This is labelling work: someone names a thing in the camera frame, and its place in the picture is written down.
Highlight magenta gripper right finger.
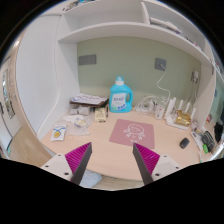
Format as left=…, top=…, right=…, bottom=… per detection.
left=133, top=143, right=160, bottom=185

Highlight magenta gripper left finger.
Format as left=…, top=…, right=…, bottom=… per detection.
left=65, top=142, right=92, bottom=185

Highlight pink mouse pad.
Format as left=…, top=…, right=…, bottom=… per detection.
left=109, top=119, right=155, bottom=149

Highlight black computer mouse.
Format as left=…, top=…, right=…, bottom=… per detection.
left=179, top=138, right=189, bottom=149

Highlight clear plastic bag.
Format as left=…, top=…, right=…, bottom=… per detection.
left=62, top=114, right=93, bottom=136

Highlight white packet yellow logo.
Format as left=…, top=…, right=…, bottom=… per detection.
left=51, top=123, right=66, bottom=141

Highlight grey small packets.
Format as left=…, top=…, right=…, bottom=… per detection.
left=70, top=106, right=90, bottom=116

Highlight small white bottle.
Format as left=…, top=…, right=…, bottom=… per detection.
left=155, top=104, right=165, bottom=119

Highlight gold foil package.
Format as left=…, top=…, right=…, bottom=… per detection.
left=174, top=110, right=191, bottom=127

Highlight stack of books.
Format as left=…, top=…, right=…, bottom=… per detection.
left=70, top=93, right=108, bottom=108

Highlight black pouch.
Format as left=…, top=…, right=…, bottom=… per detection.
left=202, top=131, right=215, bottom=152

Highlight blue detergent bottle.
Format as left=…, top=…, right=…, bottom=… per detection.
left=109, top=76, right=133, bottom=113

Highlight white book on shelf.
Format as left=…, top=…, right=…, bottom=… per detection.
left=149, top=17, right=182, bottom=34

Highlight white power cable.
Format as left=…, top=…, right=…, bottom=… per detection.
left=155, top=65, right=172, bottom=107

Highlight grey wall outlet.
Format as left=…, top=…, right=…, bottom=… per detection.
left=155, top=58, right=166, bottom=71

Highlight grey wall socket plate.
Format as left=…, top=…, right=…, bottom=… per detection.
left=79, top=54, right=97, bottom=65

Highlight white wall shelf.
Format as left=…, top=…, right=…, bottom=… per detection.
left=57, top=0, right=214, bottom=68

